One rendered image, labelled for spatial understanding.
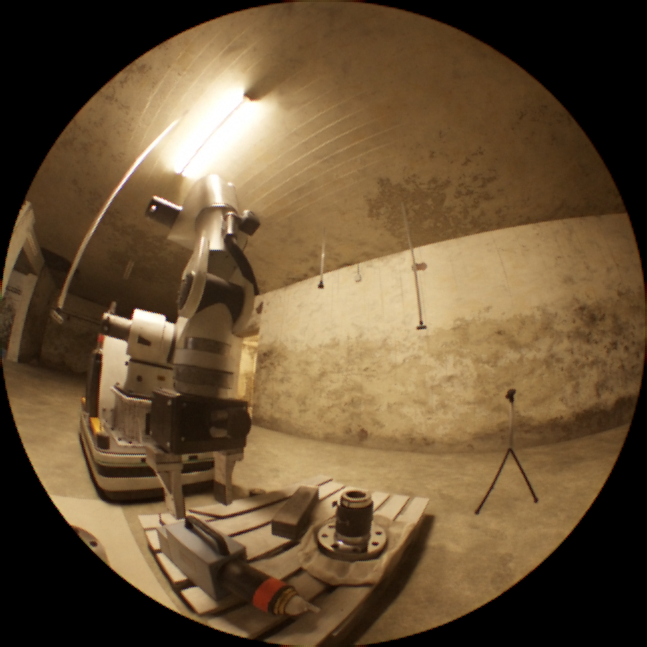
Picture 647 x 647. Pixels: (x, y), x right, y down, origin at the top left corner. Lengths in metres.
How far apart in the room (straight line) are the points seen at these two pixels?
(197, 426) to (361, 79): 2.32
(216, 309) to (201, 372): 0.16
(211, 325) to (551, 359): 3.25
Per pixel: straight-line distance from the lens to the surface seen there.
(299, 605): 0.65
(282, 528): 1.03
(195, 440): 0.54
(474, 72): 2.44
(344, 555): 0.91
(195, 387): 0.54
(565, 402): 3.32
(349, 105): 2.29
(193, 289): 0.56
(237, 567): 0.70
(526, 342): 3.19
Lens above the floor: 0.77
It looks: 18 degrees up
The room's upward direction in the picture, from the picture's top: 3 degrees clockwise
